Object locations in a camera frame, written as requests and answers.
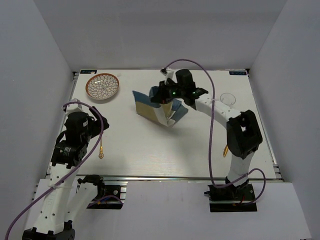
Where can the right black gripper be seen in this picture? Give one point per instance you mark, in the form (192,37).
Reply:
(161,96)

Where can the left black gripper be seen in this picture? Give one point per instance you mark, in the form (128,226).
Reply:
(96,124)

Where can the blue beige white cloth napkin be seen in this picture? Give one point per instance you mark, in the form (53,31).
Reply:
(164,114)

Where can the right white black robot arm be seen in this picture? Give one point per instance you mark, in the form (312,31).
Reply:
(243,134)

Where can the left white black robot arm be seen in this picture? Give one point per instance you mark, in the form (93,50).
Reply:
(59,212)

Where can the gold fork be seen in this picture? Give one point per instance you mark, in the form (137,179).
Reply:
(101,150)

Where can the floral ceramic plate orange rim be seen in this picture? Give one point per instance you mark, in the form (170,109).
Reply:
(102,86)

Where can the left blue table sticker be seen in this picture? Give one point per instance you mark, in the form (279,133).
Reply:
(88,71)

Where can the blue table sticker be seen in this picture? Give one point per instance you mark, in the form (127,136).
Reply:
(88,71)
(238,73)

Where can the clear drinking glass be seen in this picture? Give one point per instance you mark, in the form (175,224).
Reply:
(228,99)

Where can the right blue table sticker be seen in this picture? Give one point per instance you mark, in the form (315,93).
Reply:
(238,73)

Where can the gold knife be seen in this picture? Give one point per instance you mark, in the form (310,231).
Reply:
(225,151)

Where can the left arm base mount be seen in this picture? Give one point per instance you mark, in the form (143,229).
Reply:
(108,196)

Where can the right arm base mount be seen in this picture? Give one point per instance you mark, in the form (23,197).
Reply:
(229,200)

